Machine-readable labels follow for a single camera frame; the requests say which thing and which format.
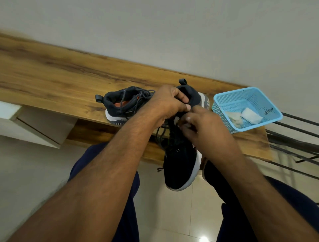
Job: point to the person's right hand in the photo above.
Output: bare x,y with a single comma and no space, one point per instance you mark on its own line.
209,134

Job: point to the person's left hand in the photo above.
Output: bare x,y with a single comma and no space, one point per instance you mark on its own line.
167,104

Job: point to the used wipe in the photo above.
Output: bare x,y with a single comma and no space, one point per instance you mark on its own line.
235,118

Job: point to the white wipe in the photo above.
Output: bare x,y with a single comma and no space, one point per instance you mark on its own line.
251,116

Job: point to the black metal shoe rack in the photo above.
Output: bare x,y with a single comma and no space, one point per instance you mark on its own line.
291,147

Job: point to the person's right forearm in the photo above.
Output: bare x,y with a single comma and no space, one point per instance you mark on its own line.
266,202

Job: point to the person's left forearm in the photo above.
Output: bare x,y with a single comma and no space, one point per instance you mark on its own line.
82,184

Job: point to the blue plastic basket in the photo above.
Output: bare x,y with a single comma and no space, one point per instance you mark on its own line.
246,97

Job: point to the wooden table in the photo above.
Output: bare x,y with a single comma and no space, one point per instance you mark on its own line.
62,72

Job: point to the white drawer unit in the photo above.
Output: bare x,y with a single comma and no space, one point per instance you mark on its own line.
37,124

